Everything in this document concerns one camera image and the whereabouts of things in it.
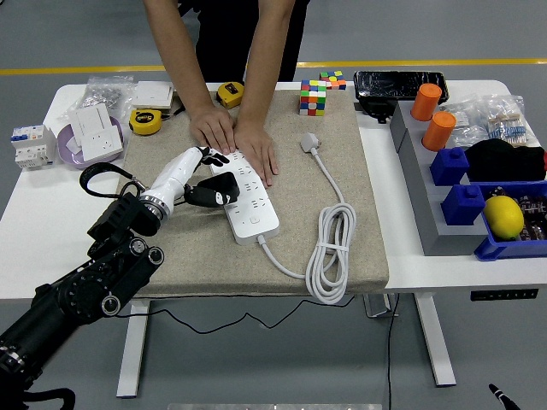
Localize grey stepped block holder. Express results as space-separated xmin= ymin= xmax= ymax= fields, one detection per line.
xmin=389 ymin=101 xmax=491 ymax=257

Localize black plug adapter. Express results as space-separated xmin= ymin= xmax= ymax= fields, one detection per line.
xmin=197 ymin=171 xmax=240 ymax=200

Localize blue block with knob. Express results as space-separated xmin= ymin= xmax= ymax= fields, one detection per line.
xmin=440 ymin=184 xmax=487 ymax=226
xmin=429 ymin=147 xmax=471 ymax=187

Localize person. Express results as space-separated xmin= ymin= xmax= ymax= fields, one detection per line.
xmin=178 ymin=0 xmax=311 ymax=85

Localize white circuit breaker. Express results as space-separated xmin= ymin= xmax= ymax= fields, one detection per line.
xmin=10 ymin=123 xmax=59 ymax=171

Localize white switch panel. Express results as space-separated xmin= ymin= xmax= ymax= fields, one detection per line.
xmin=68 ymin=103 xmax=116 ymax=140

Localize black adapter cord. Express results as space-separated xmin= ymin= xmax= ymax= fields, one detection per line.
xmin=111 ymin=294 xmax=356 ymax=337

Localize black table control panel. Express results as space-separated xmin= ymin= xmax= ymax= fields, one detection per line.
xmin=470 ymin=289 xmax=539 ymax=302

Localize person's right hand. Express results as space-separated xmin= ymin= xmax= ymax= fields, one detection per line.
xmin=189 ymin=105 xmax=238 ymax=155

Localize orange cylinder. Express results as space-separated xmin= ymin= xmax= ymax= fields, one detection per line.
xmin=410 ymin=83 xmax=444 ymax=122
xmin=421 ymin=111 xmax=458 ymax=152

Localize white socket panel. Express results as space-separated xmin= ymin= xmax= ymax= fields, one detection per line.
xmin=80 ymin=126 xmax=126 ymax=162

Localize white power cord with plug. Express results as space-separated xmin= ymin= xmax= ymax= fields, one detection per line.
xmin=257 ymin=132 xmax=358 ymax=305

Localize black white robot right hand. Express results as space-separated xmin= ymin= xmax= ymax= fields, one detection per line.
xmin=488 ymin=383 xmax=521 ymax=410

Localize purple bowl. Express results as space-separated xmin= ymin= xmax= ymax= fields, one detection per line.
xmin=56 ymin=114 xmax=126 ymax=171

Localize small colourful puzzle cube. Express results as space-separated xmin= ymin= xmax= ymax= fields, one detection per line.
xmin=319 ymin=70 xmax=348 ymax=91

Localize grey-brown mat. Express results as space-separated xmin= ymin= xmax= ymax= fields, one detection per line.
xmin=115 ymin=88 xmax=391 ymax=299

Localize black tray in plastic wrap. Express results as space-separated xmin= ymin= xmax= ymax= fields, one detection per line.
xmin=353 ymin=70 xmax=450 ymax=106

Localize dark electronic parts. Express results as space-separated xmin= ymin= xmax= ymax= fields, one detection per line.
xmin=489 ymin=184 xmax=547 ymax=243

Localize white wall switch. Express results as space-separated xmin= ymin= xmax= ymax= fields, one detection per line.
xmin=131 ymin=79 xmax=176 ymax=110

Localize clear plastic bag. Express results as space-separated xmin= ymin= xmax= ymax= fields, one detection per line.
xmin=439 ymin=100 xmax=491 ymax=150

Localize black hanging cable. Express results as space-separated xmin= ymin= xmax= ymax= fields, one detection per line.
xmin=385 ymin=293 xmax=401 ymax=410

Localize clear bag of resistors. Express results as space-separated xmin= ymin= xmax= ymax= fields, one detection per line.
xmin=482 ymin=93 xmax=542 ymax=149

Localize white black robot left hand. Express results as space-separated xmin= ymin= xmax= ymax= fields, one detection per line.
xmin=139 ymin=145 xmax=240 ymax=214

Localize clear bag of screws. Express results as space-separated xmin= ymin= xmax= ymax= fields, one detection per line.
xmin=57 ymin=74 xmax=136 ymax=123

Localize black cloth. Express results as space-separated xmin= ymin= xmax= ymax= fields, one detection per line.
xmin=464 ymin=138 xmax=547 ymax=184

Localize large colourful puzzle cube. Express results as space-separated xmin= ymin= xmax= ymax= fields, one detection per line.
xmin=298 ymin=79 xmax=328 ymax=116

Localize blue plastic bin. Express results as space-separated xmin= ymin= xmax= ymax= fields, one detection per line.
xmin=473 ymin=179 xmax=547 ymax=262

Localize yellow tape measure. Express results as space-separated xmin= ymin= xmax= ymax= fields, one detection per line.
xmin=128 ymin=108 xmax=164 ymax=136
xmin=216 ymin=80 xmax=247 ymax=108

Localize yellow lemon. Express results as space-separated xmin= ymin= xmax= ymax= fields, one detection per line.
xmin=483 ymin=195 xmax=526 ymax=242

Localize white power strip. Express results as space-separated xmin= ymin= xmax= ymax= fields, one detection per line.
xmin=209 ymin=149 xmax=281 ymax=245

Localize person's left hand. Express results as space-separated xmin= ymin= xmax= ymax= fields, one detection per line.
xmin=232 ymin=119 xmax=279 ymax=189

